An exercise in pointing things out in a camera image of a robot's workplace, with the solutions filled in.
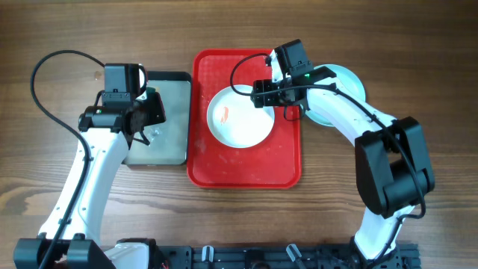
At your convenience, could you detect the light blue plate front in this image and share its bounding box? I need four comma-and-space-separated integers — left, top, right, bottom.
305, 110, 334, 127

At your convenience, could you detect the white plate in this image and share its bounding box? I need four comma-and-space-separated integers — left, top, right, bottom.
206, 87, 275, 149

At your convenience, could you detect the red plastic tray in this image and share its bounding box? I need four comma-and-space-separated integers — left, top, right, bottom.
187, 49, 302, 189

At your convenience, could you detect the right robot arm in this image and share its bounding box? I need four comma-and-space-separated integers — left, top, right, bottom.
249, 40, 435, 268

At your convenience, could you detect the left black cable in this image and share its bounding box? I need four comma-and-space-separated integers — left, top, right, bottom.
29, 49, 108, 269

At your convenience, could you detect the light blue plate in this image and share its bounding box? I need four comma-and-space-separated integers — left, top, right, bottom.
305, 110, 334, 127
315, 64, 366, 102

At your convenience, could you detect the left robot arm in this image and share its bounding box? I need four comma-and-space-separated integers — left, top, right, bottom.
13, 64, 165, 268

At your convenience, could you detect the black cable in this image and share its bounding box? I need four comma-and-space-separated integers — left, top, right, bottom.
29, 49, 108, 269
229, 52, 426, 259

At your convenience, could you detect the black water tray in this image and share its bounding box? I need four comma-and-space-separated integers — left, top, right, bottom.
123, 71, 192, 166

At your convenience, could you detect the right black cable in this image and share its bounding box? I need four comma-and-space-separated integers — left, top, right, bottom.
229, 52, 426, 259

